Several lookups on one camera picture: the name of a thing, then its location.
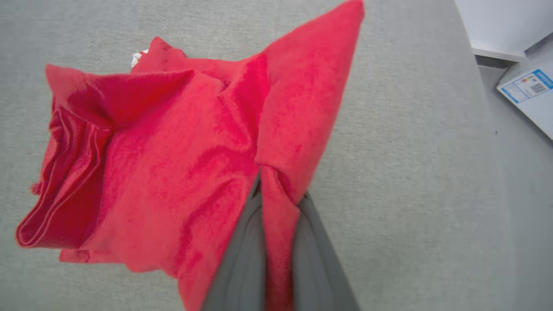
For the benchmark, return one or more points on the white box with blue label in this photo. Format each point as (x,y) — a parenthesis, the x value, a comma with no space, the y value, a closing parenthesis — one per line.
(529,93)

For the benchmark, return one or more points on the red Bulls 23 jersey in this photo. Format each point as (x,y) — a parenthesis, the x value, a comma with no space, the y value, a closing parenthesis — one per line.
(194,151)

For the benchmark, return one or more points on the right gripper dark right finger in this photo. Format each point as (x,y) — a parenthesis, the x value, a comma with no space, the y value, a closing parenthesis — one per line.
(317,268)

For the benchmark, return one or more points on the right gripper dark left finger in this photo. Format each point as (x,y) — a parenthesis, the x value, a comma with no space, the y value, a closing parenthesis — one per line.
(242,268)

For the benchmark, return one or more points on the grey fabric sofa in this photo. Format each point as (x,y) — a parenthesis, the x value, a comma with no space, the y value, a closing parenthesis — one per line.
(410,194)

